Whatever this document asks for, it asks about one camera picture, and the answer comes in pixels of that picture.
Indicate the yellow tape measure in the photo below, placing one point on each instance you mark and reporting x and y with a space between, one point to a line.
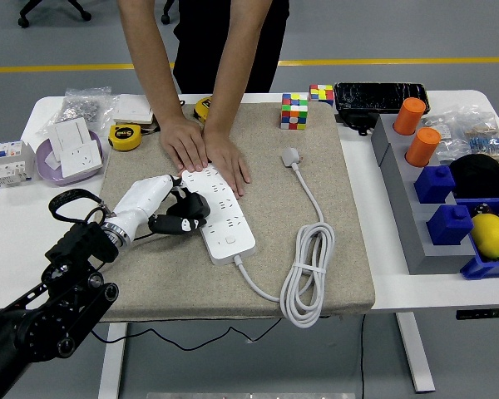
124 136
201 109

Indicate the black office chair base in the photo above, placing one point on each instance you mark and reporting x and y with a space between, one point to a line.
54 10
166 16

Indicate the black wrapped box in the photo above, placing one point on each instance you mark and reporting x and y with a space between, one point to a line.
380 97

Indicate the black cloth bundle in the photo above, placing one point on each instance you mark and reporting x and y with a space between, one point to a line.
482 176

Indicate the yellow lemon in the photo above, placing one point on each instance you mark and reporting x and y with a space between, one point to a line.
490 234

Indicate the black table control panel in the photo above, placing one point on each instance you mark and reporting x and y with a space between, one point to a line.
484 313

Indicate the grey block holder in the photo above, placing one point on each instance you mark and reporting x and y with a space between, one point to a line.
416 216

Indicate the person's left forearm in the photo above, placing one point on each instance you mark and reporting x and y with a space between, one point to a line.
233 75

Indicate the purple bowl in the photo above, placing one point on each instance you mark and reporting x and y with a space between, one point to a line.
50 176

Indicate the blue plastic bin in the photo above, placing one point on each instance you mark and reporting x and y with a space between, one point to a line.
486 268

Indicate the person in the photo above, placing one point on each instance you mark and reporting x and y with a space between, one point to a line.
195 41

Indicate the white power strip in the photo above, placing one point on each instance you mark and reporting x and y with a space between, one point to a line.
220 189

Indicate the white blank switch panel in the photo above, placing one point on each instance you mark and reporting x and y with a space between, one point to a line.
70 135

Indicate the blue block with knob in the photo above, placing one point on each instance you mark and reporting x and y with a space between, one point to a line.
434 185
449 226

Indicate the white wall switch panel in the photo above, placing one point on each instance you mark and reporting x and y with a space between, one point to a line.
133 109

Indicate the white paper slip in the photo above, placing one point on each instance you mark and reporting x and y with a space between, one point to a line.
52 160

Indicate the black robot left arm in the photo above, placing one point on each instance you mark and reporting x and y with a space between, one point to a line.
79 249

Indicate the white circuit breaker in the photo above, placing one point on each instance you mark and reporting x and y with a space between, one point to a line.
10 162

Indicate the black plug adapter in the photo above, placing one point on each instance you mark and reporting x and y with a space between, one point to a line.
195 205

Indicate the bag of blue-white components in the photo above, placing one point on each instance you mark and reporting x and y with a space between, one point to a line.
488 143

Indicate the orange cylinder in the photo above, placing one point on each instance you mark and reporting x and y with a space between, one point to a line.
408 116
422 147

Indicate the clear bag of small parts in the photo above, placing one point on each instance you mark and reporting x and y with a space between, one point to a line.
445 129

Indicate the small Rubik's cube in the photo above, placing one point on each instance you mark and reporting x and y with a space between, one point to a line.
321 93

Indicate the person's right forearm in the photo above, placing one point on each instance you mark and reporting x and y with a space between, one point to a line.
149 62

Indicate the white wall socket panel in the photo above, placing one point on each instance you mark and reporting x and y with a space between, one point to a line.
81 160

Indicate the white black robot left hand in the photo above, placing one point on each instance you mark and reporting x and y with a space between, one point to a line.
145 199

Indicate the large Rubik's cube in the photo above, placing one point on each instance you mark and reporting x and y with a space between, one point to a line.
294 110

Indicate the grey-brown mat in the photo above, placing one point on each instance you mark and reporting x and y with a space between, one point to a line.
266 124

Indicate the clear bag of metal screws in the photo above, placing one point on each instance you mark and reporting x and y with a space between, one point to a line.
83 106

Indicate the person's right hand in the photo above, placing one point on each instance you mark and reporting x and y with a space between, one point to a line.
185 143

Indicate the person's left hand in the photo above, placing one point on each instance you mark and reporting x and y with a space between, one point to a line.
228 160

